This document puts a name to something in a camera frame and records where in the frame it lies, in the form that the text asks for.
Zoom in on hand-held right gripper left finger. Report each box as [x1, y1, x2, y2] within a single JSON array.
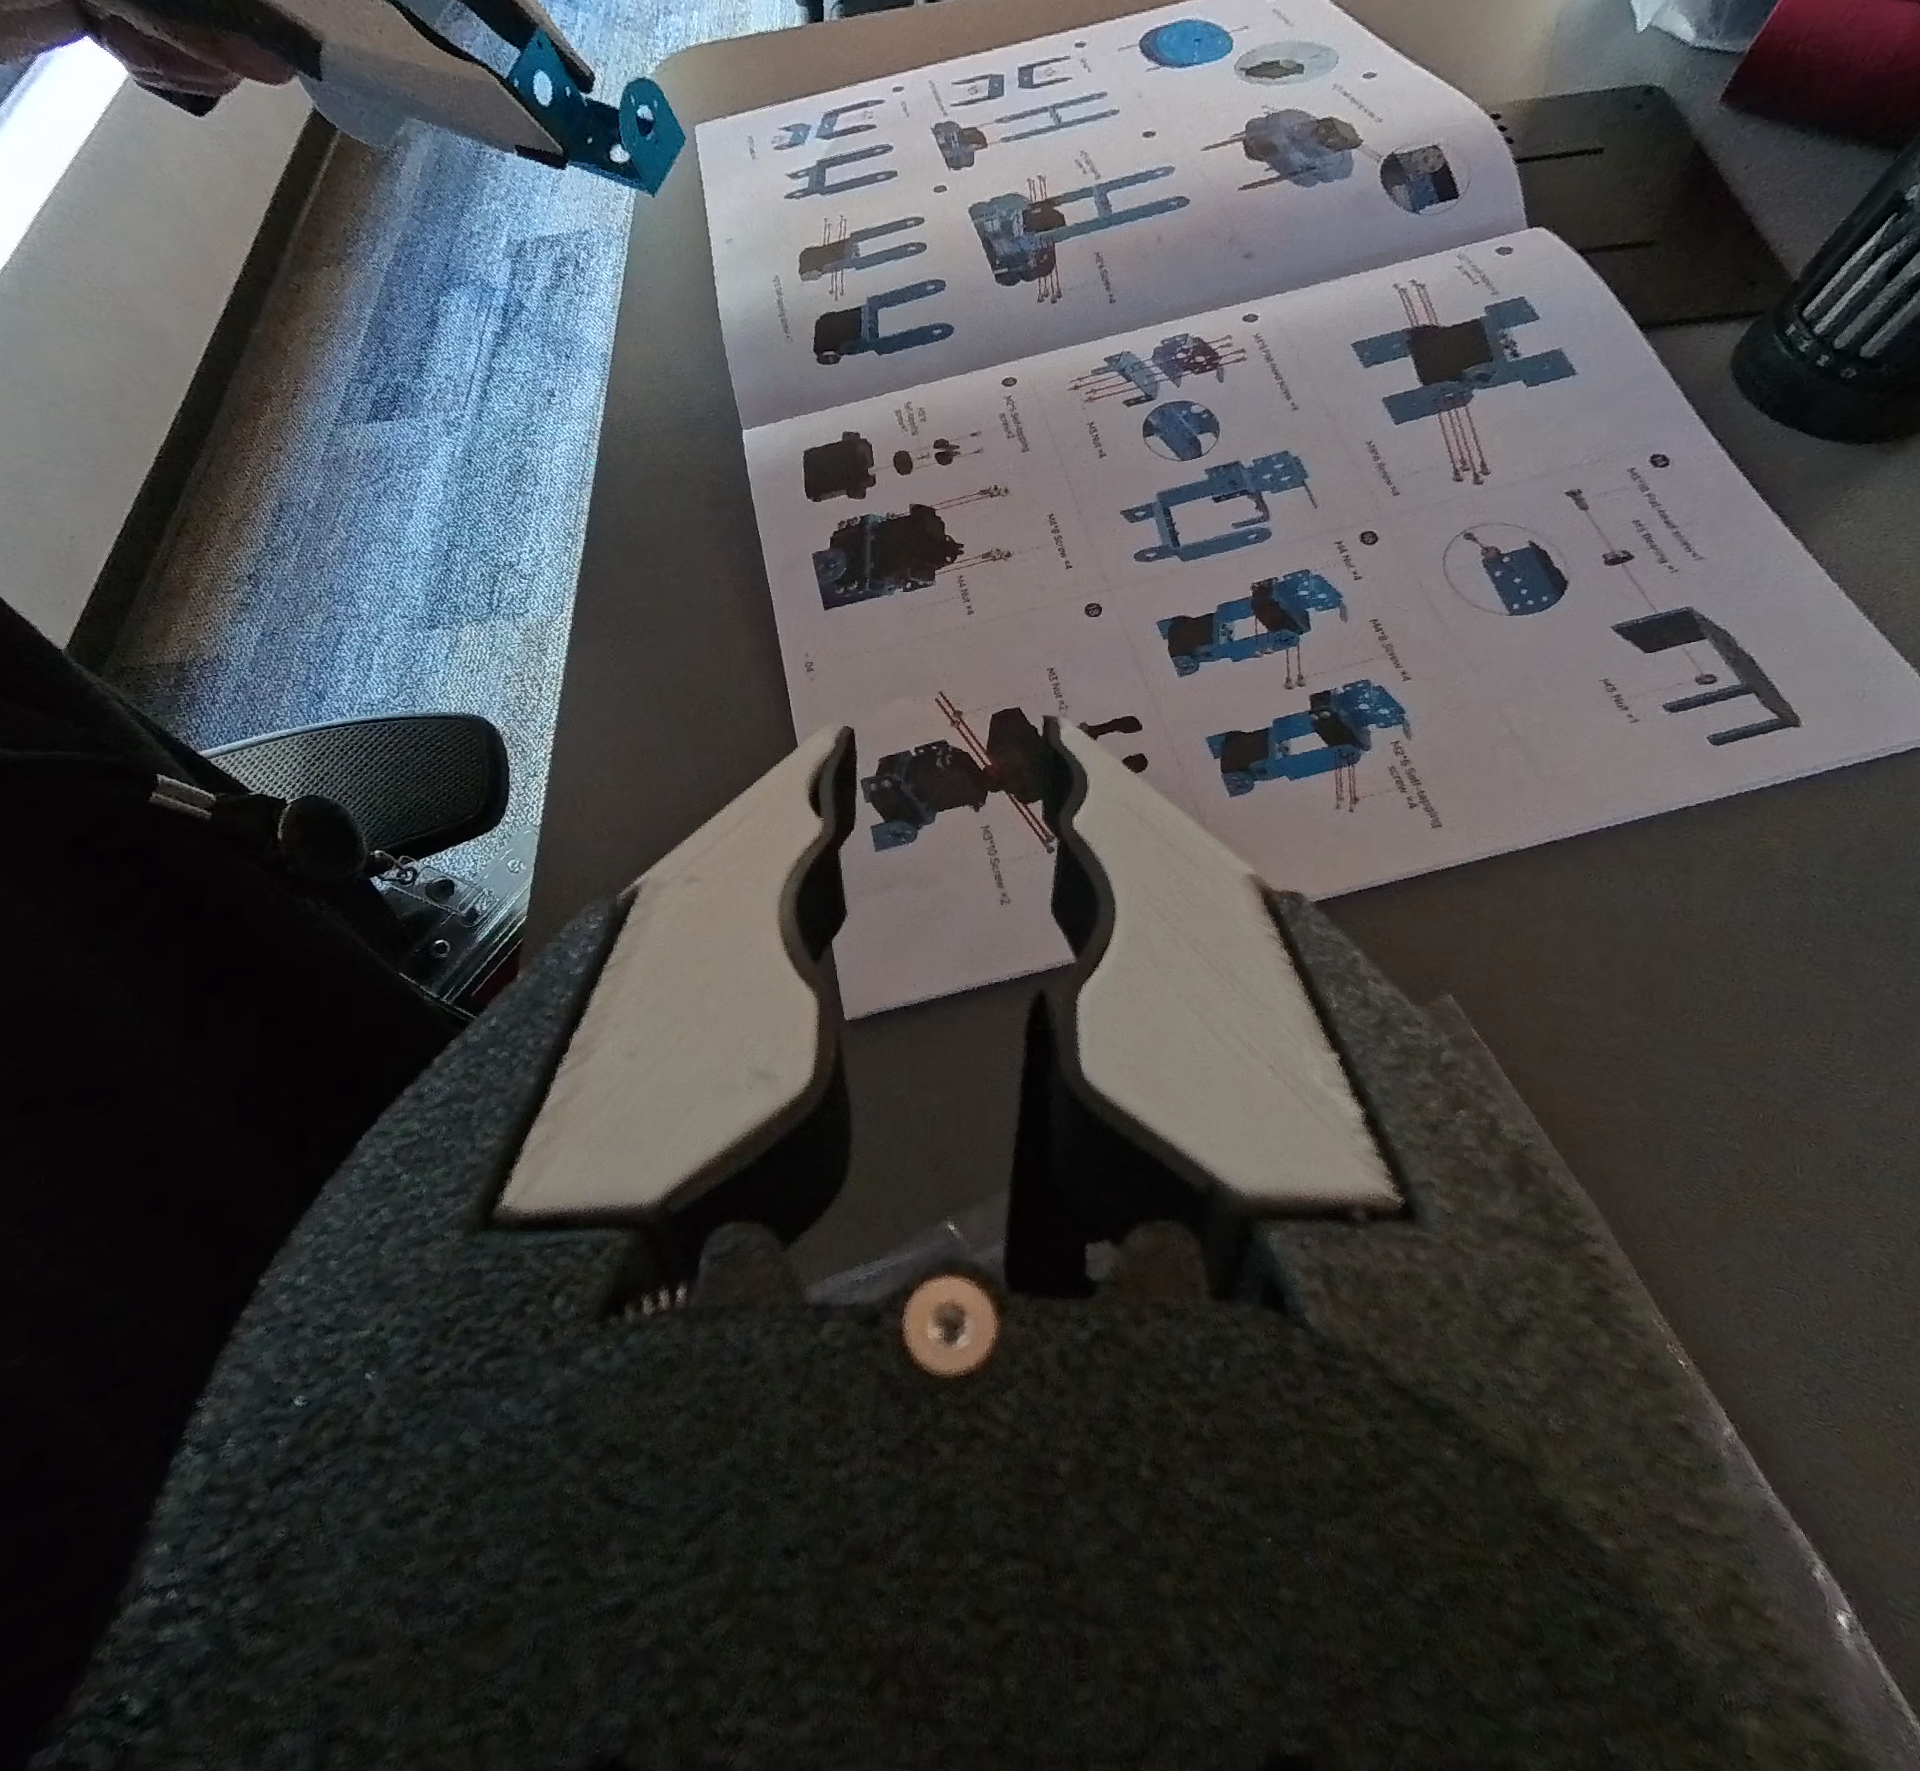
[[486, 723, 860, 1252]]

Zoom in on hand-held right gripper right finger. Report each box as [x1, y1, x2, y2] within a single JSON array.
[[1010, 719, 1420, 1300]]

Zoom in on small blue U bracket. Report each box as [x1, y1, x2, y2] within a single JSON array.
[[500, 31, 687, 204]]

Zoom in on grey desk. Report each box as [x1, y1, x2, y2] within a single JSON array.
[[530, 0, 1920, 1695]]

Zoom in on person's left hand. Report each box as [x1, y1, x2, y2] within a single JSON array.
[[0, 0, 242, 122]]

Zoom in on black mesh office chair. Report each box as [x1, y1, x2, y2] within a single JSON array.
[[194, 711, 530, 1016]]

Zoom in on instruction booklet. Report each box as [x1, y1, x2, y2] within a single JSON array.
[[692, 0, 1920, 1028]]

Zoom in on person's black clothing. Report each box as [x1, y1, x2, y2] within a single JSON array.
[[0, 606, 495, 1771]]

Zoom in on black screwdriver bit set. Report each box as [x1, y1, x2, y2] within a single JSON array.
[[1728, 143, 1920, 447]]

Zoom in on black metal plate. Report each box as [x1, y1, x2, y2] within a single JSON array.
[[1492, 83, 1827, 327]]

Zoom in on dark red box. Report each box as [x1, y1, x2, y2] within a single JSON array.
[[1720, 0, 1920, 138]]

